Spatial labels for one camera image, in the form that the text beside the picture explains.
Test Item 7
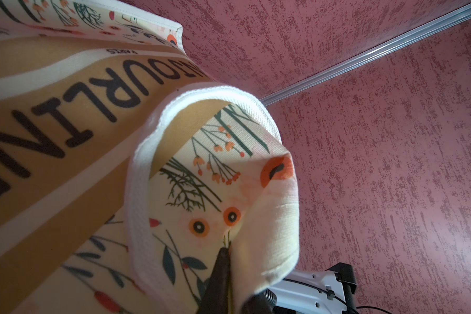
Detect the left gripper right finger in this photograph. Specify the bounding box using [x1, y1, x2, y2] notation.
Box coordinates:
[241, 289, 277, 314]

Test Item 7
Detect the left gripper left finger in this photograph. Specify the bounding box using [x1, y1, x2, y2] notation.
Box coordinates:
[197, 247, 230, 314]

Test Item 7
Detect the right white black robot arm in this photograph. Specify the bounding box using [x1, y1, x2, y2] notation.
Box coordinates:
[264, 262, 388, 314]

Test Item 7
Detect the cream floral canvas tote bag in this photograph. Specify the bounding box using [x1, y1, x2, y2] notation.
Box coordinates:
[0, 1, 300, 313]

